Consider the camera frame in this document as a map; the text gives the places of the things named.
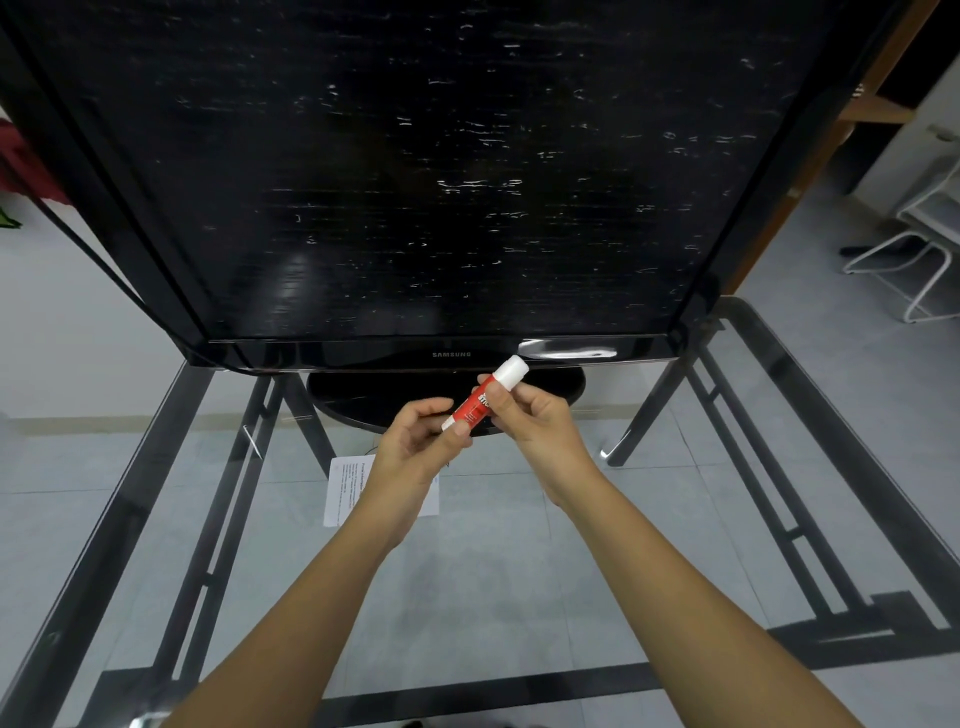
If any person's left hand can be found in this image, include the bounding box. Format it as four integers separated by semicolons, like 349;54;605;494
365;397;475;526

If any person's right hand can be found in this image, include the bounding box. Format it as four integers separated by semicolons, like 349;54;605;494
496;383;598;510

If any red and white glue stick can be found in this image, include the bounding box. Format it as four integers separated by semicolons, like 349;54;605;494
441;355;531;435

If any person's right forearm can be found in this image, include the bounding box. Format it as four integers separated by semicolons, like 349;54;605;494
543;468;864;728

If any person's left forearm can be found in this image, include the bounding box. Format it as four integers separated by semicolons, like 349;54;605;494
161;468;436;728

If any black oval monitor stand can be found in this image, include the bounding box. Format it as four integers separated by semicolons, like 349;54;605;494
306;365;587;437

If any white printed paper sheet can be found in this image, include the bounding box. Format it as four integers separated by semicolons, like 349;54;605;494
321;454;441;529

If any black flat screen monitor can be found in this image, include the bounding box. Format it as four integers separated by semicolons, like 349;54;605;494
0;0;920;374

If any white metal chair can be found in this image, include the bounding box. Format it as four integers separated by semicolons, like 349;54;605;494
841;161;960;324

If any red cloth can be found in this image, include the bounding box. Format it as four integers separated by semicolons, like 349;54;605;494
0;116;72;207

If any glass table with black frame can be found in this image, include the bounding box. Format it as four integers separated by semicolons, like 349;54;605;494
0;296;960;728

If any wooden shelf frame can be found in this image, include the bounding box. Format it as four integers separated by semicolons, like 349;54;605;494
720;0;942;297

